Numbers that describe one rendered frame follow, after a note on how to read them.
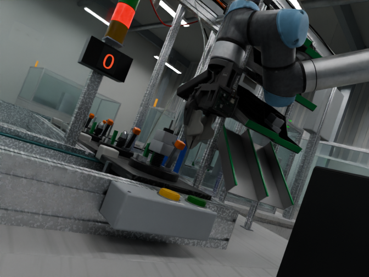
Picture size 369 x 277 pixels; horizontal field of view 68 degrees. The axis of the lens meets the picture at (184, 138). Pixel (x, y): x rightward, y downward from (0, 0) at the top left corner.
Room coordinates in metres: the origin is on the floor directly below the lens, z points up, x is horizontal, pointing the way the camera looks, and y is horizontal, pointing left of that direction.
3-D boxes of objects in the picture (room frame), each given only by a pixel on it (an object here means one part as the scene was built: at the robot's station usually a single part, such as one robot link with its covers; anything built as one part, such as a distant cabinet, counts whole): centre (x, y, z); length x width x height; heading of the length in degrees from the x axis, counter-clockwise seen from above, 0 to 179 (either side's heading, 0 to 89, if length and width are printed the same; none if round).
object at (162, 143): (0.75, 0.05, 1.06); 0.08 x 0.04 x 0.07; 36
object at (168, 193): (0.51, -0.01, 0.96); 0.04 x 0.04 x 0.02
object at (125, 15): (0.72, 0.27, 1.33); 0.05 x 0.05 x 0.05
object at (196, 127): (0.62, -0.02, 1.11); 0.06 x 0.03 x 0.09; 36
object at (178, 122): (1.74, 0.04, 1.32); 0.14 x 0.14 x 0.38
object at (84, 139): (0.94, 0.20, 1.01); 0.24 x 0.24 x 0.13; 36
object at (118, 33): (0.72, 0.27, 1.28); 0.05 x 0.05 x 0.05
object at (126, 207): (0.51, -0.01, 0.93); 0.21 x 0.07 x 0.06; 126
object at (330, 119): (2.22, -1.00, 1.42); 0.30 x 0.09 x 1.13; 126
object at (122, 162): (0.74, 0.05, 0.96); 0.24 x 0.24 x 0.02; 36
